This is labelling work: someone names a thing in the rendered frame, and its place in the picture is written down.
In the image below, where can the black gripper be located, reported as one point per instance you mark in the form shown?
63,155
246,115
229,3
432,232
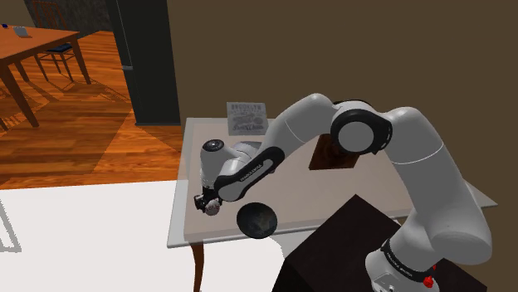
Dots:
202,201

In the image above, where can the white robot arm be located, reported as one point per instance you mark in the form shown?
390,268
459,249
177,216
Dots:
437,190

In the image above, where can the small pale speckled ball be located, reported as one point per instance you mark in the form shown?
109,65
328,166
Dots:
213,208

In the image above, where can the dark round bowl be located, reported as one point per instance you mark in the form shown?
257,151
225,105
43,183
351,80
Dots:
257,220

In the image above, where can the grey printed book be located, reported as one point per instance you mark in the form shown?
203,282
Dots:
247,118

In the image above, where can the grey table with wooden legs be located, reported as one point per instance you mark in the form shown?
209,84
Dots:
301,194

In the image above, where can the brown wooden square box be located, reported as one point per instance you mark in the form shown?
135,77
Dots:
328,160

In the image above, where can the dark robot stand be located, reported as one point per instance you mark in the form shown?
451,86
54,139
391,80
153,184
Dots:
332,250

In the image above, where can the tall dark refrigerator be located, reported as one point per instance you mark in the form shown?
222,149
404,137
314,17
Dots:
149,60

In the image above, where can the wooden chair with blue cushion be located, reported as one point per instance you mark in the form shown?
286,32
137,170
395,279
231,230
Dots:
60,48

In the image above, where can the brown wooden dining table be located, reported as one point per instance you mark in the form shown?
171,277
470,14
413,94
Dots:
28,44

